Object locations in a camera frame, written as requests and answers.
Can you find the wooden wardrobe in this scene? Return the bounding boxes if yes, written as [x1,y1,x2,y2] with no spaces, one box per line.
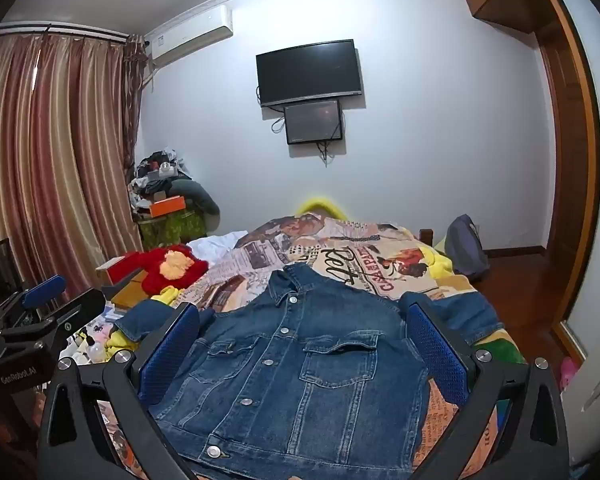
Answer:
[527,0,600,361]

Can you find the dark grey cushion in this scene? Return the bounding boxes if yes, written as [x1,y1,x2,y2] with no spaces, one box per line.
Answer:
[172,177,221,220]

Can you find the striped brown curtain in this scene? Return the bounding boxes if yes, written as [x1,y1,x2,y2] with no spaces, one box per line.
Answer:
[0,30,148,306]

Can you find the black wall television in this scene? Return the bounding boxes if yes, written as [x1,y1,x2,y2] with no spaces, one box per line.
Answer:
[255,39,365,108]

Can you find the white cloth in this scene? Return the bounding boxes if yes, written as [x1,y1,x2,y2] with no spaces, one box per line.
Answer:
[187,230,251,263]

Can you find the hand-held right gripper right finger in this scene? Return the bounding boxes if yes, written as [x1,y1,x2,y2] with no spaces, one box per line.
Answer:
[405,292,572,480]

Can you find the yellow pillow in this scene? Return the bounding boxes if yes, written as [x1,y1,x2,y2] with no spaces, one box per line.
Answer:
[295,196,348,221]

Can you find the pile of clutter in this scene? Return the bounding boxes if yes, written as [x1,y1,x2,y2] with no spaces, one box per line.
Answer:
[129,147,196,211]

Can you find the orange box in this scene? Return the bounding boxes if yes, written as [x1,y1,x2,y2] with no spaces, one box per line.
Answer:
[149,195,187,218]

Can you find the blue denim jacket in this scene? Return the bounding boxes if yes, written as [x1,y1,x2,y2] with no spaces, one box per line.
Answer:
[112,262,503,480]

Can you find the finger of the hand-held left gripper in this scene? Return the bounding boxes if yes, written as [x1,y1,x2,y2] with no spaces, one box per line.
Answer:
[0,287,107,346]
[0,274,67,333]

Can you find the small black wall monitor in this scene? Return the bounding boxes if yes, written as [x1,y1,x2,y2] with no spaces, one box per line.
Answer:
[283,99,343,146]

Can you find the white curtain rail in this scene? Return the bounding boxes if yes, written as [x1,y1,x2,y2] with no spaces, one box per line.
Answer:
[0,21,132,42]

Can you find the white air conditioner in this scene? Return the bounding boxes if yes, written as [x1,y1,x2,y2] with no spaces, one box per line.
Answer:
[145,4,234,68]

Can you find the red plush toy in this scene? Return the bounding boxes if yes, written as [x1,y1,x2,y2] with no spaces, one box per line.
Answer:
[140,244,210,296]

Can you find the printed papers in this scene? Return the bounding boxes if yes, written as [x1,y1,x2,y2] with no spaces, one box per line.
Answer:
[99,300,131,327]

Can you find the white door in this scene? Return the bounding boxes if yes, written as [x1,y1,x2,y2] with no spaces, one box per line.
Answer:
[540,0,600,468]

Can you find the brown cardboard box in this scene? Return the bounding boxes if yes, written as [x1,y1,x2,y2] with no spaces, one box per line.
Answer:
[96,256,161,311]

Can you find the grey backpack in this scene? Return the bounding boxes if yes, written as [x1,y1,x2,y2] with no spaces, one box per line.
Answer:
[444,214,491,278]

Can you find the green patterned cloth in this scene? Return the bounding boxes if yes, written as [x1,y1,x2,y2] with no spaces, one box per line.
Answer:
[139,209,208,253]

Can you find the newspaper printed blanket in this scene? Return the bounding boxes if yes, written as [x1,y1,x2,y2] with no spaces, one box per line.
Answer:
[95,212,501,480]

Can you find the yellow fleece blanket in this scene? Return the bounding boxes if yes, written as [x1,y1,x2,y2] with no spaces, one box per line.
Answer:
[80,285,186,363]

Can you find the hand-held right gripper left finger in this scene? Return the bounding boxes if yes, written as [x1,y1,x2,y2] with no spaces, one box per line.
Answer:
[37,301,202,480]

